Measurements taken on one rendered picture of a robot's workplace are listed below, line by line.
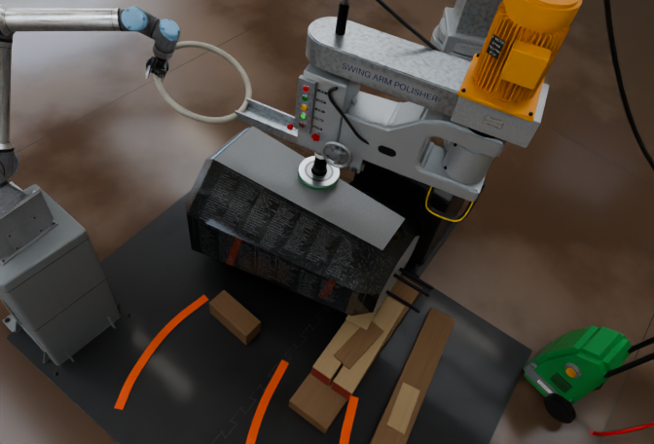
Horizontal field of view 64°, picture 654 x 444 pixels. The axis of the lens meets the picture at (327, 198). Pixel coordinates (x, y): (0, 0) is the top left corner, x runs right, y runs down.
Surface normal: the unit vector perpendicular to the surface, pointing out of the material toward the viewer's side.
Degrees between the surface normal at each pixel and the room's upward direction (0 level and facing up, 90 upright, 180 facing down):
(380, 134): 90
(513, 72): 90
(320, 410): 0
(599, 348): 34
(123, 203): 0
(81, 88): 0
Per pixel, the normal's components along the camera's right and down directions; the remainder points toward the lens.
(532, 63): -0.39, 0.68
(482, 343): 0.11, -0.63
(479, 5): -0.09, 0.76
